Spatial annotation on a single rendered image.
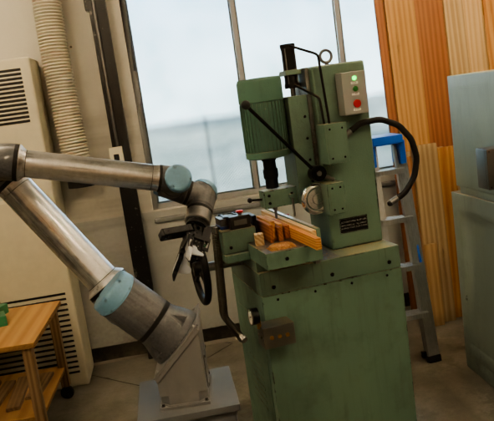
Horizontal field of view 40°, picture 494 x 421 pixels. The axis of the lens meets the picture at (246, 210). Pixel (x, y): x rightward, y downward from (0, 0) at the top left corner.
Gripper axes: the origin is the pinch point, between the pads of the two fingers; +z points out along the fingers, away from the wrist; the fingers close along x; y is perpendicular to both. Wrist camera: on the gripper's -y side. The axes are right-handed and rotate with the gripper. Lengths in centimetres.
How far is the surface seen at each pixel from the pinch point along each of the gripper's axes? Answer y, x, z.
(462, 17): 127, 5, -230
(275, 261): 32.1, -1.0, -16.6
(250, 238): 26.9, 14.6, -33.3
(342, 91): 38, -29, -81
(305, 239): 39.9, -6.8, -26.0
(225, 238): 17.7, 16.4, -30.4
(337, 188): 49, -10, -52
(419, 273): 132, 54, -81
